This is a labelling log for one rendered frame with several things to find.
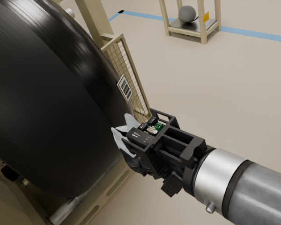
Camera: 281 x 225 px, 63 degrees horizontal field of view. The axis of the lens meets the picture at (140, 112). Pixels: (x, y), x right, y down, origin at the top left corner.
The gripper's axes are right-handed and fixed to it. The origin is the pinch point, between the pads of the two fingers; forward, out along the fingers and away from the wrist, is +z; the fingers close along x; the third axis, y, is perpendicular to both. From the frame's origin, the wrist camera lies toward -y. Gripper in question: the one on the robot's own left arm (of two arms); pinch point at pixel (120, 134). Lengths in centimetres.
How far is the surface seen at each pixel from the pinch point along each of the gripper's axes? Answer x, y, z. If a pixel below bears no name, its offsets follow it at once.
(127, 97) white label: -9.7, -1.3, 8.7
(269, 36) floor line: -223, -116, 65
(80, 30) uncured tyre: -10.5, 16.1, 14.9
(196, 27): -201, -93, 138
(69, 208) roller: 19.0, -28.8, 25.0
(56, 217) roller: 23.4, -27.9, 25.7
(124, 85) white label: -10.8, 1.7, 9.2
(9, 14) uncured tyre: -1.1, 24.7, 19.3
